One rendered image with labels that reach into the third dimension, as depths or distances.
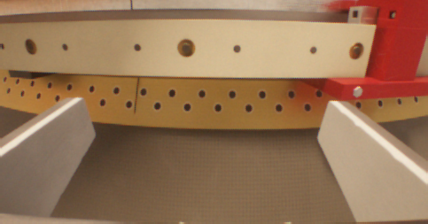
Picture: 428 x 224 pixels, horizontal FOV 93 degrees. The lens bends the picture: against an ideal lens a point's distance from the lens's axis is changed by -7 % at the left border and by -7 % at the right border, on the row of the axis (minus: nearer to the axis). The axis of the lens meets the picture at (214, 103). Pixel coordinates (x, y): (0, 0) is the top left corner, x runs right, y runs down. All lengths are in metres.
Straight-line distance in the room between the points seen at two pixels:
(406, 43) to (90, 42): 0.27
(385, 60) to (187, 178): 0.21
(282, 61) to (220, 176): 0.13
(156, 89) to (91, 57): 0.07
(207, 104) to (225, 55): 0.07
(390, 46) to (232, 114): 0.15
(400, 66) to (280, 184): 0.16
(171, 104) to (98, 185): 0.12
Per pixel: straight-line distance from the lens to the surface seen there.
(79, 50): 0.23
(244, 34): 0.18
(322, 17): 0.27
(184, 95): 0.23
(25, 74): 0.32
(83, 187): 0.29
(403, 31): 0.24
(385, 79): 0.24
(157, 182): 0.25
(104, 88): 0.27
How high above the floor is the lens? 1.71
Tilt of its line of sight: 20 degrees down
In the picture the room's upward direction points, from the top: 1 degrees clockwise
